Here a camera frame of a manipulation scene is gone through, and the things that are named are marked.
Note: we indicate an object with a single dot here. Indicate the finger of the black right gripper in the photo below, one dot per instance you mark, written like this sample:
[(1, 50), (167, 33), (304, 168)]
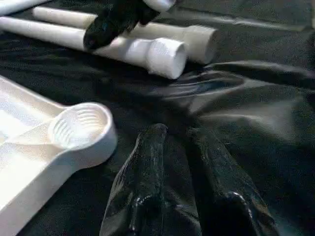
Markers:
[(118, 22)]

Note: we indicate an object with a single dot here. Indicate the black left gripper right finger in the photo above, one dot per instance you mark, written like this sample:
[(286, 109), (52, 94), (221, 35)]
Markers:
[(226, 196)]

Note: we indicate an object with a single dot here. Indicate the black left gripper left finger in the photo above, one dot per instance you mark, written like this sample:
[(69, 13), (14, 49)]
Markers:
[(142, 191)]

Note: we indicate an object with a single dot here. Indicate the white plastic table leg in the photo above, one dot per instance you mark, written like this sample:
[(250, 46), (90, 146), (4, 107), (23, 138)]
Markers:
[(147, 54), (197, 42), (17, 5)]

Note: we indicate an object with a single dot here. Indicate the white plastic table top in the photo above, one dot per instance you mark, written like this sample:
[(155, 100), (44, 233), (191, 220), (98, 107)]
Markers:
[(54, 142)]

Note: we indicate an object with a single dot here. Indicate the black work surface mat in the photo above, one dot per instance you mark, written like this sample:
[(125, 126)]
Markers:
[(256, 123)]

